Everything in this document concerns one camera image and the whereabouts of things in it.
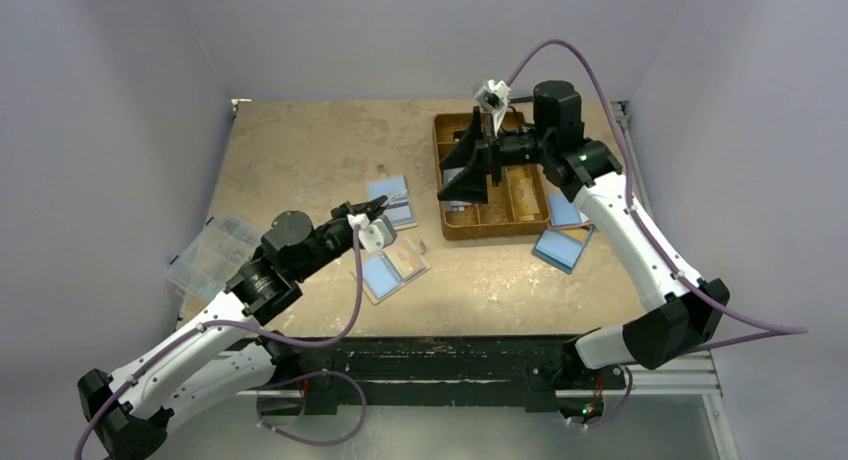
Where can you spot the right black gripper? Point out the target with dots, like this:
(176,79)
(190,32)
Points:
(494,157)

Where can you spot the beige snap card holder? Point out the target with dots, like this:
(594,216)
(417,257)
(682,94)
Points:
(380,276)

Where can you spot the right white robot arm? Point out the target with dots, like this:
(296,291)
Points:
(683,309)

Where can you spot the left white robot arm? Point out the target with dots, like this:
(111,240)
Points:
(132,409)

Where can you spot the open beige card holder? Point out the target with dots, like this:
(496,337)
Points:
(398,205)

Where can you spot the gold VIP card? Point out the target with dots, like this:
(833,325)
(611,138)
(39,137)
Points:
(409,263)

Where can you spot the gold cards in tray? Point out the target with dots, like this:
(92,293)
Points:
(522,194)

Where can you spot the open blue pink card holder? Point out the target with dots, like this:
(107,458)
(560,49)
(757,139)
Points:
(564,214)

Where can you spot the blue card holder front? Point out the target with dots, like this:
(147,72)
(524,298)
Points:
(562,249)

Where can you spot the woven wicker tray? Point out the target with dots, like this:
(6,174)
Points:
(494,219)

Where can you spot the clear plastic screw box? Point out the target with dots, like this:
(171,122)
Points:
(224,244)

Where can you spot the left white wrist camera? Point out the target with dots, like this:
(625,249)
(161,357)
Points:
(372,235)

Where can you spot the black front rail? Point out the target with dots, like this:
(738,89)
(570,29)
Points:
(538,373)

